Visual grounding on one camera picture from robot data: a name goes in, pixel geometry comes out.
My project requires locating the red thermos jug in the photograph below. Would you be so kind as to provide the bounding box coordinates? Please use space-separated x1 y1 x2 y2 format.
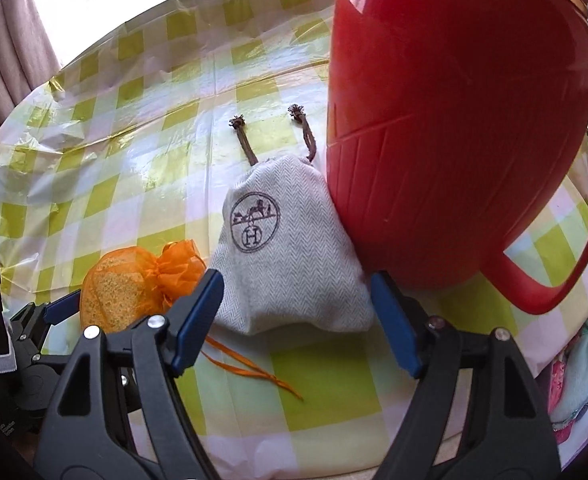
326 0 588 315

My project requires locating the green checkered plastic tablecloth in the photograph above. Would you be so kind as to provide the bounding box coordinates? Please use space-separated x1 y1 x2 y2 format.
0 0 588 480

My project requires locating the purple white cardboard box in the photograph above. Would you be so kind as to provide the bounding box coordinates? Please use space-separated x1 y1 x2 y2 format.
558 411 588 469

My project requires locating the light blue plush toy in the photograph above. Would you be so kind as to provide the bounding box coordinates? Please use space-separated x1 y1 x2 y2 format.
550 334 588 430

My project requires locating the mauve curtain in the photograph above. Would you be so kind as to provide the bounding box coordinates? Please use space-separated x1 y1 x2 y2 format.
0 0 60 126

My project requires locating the grey drawstring pouch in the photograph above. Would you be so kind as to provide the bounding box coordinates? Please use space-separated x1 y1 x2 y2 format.
209 104 374 336

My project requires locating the orange organza pouch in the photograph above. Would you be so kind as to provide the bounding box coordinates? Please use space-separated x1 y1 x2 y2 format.
78 237 305 402

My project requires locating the pink patterned cloth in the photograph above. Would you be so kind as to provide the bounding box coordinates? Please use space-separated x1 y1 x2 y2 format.
548 354 574 444

